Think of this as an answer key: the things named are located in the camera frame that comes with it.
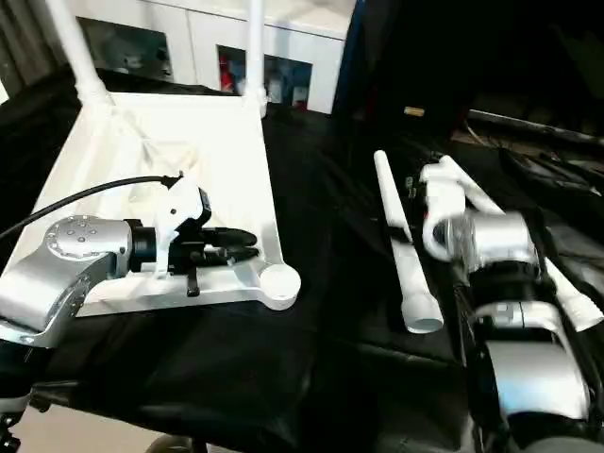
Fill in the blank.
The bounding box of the white display cabinet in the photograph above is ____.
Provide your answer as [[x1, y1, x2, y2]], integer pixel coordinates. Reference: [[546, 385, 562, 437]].
[[55, 0, 359, 115]]

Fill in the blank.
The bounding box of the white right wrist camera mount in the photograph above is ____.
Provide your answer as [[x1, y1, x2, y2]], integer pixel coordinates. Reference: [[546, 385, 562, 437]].
[[417, 161, 474, 264]]

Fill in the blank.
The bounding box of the white plastic table top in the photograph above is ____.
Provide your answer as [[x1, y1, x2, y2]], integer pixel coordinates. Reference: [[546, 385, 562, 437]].
[[0, 91, 303, 318]]

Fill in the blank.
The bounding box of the black mat cloth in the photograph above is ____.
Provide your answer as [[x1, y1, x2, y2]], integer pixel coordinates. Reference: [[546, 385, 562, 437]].
[[0, 68, 604, 453]]

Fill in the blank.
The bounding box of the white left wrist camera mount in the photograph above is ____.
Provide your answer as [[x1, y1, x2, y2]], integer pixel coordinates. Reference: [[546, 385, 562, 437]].
[[152, 176, 212, 280]]

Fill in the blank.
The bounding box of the grey curtain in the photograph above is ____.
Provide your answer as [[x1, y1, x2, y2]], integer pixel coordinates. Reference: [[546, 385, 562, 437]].
[[0, 0, 63, 96]]

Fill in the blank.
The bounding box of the dark tall cabinet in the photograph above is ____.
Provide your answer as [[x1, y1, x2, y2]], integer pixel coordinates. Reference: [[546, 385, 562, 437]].
[[332, 0, 604, 138]]

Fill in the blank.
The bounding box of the white plastic table leg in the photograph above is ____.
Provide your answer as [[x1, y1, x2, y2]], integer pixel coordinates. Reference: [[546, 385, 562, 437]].
[[45, 0, 115, 109], [373, 149, 445, 335], [437, 154, 604, 335], [242, 0, 271, 110]]

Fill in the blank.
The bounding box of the long black rod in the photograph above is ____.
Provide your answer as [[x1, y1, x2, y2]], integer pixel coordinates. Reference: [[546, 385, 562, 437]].
[[468, 108, 604, 143]]

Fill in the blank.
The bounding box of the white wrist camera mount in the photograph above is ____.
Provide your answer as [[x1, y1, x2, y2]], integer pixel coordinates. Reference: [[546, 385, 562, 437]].
[[152, 176, 212, 280], [417, 161, 474, 264]]

